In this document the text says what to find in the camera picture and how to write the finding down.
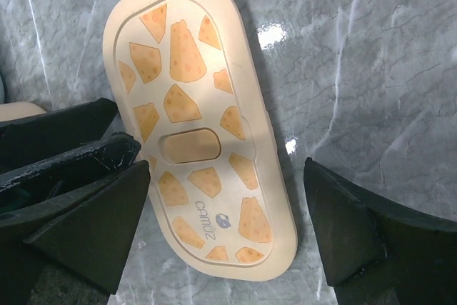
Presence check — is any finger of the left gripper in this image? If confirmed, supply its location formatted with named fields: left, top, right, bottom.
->
left=1, top=98, right=118, bottom=168
left=1, top=133, right=141, bottom=212

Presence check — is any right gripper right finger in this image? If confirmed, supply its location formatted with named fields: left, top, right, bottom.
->
left=303, top=159, right=456, bottom=304

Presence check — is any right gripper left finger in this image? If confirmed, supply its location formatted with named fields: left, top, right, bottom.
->
left=1, top=161, right=150, bottom=304

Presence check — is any beige lunch box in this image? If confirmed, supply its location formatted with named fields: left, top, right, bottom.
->
left=0, top=101, right=46, bottom=122

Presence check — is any blue lunch box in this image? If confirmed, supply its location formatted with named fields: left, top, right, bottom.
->
left=0, top=74, right=6, bottom=104

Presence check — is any beige patterned lid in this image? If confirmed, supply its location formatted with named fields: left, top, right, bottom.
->
left=103, top=0, right=297, bottom=281

